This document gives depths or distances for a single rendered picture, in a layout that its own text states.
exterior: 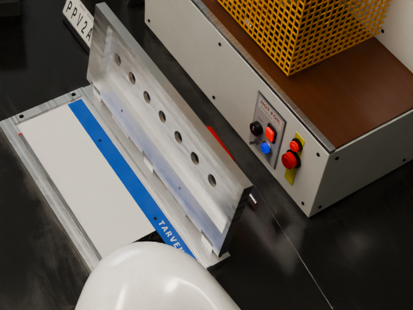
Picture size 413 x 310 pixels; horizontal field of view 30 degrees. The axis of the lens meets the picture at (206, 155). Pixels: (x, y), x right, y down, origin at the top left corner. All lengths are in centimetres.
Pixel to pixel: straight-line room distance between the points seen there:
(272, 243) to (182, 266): 76
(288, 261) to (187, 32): 46
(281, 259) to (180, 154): 24
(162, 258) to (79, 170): 80
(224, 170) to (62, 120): 39
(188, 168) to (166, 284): 70
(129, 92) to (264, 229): 33
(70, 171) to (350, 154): 48
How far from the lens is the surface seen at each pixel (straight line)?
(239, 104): 137
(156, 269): 56
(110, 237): 128
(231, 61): 134
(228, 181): 115
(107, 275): 57
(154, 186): 133
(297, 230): 133
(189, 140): 121
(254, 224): 133
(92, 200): 132
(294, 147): 124
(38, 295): 126
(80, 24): 158
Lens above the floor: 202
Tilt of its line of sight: 53 degrees down
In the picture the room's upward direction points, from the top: 7 degrees clockwise
